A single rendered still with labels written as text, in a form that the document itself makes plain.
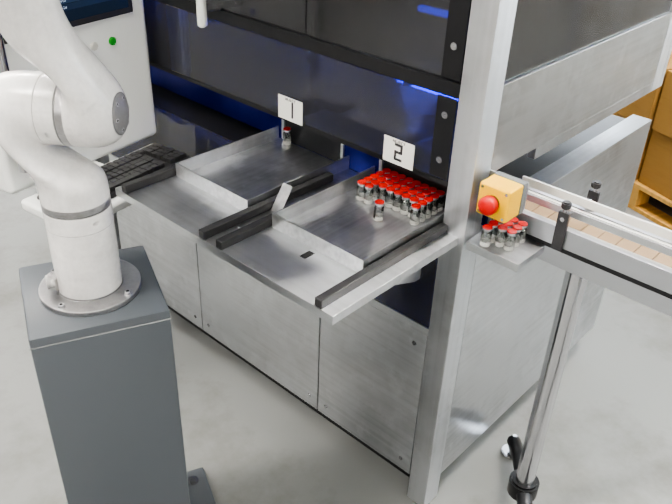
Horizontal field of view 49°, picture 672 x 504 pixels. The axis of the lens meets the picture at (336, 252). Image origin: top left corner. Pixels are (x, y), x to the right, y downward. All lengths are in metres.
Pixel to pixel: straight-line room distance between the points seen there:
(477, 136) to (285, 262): 0.46
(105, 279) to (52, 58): 0.43
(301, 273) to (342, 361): 0.66
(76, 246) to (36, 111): 0.25
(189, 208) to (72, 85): 0.56
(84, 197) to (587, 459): 1.70
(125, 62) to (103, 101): 0.89
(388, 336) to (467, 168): 0.55
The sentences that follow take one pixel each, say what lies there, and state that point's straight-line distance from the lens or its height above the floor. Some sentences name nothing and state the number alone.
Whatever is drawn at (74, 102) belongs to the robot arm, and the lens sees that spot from 1.24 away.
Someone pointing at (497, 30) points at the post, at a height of 1.33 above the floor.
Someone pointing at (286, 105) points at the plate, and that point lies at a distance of 1.85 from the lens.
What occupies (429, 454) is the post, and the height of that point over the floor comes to 0.21.
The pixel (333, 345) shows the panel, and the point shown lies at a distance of 2.08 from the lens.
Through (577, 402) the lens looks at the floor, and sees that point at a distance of 2.62.
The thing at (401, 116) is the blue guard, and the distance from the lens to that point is 1.61.
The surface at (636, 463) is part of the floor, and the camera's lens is 2.49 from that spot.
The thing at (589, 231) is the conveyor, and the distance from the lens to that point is 1.63.
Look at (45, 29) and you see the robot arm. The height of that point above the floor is 1.38.
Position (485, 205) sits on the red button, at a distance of 1.50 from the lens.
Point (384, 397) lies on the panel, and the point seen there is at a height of 0.31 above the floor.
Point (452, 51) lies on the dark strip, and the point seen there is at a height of 1.27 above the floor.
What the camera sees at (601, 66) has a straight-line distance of 1.94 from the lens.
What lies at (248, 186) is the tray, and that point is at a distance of 1.78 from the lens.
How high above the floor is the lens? 1.70
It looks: 32 degrees down
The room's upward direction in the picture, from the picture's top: 2 degrees clockwise
